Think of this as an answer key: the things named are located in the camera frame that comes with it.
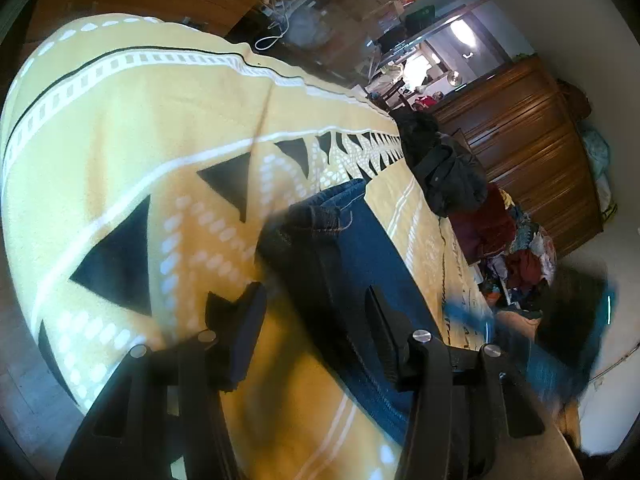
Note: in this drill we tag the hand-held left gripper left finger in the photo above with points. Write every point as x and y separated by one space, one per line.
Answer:
245 340

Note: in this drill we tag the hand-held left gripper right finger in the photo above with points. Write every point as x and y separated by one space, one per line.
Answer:
387 340

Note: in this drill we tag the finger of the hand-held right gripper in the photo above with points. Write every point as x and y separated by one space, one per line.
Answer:
470 317

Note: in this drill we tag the blue denim pants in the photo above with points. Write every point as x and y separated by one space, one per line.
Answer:
370 260

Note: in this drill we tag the pile of colourful clothes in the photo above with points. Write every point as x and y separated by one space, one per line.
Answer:
525 265

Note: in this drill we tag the maroon blanket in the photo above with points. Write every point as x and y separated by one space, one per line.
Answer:
485 230

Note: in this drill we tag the wooden headboard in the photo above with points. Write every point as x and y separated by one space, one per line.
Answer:
570 425

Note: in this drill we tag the pile of black clothes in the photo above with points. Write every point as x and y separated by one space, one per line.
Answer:
445 175

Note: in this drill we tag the teal garment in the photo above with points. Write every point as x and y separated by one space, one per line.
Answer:
597 170

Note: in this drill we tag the dark wooden wardrobe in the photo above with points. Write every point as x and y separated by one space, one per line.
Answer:
530 135

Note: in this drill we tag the yellow patterned bedspread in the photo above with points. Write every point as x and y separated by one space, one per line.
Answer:
125 160

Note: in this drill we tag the dark wooden door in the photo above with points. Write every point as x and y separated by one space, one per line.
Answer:
400 40

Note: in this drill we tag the green hanging bag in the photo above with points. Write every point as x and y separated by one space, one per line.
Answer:
420 17

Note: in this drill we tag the grey plastic bag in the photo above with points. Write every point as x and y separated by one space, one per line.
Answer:
307 27

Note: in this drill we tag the stack of cardboard boxes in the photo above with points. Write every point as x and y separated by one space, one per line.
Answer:
360 10

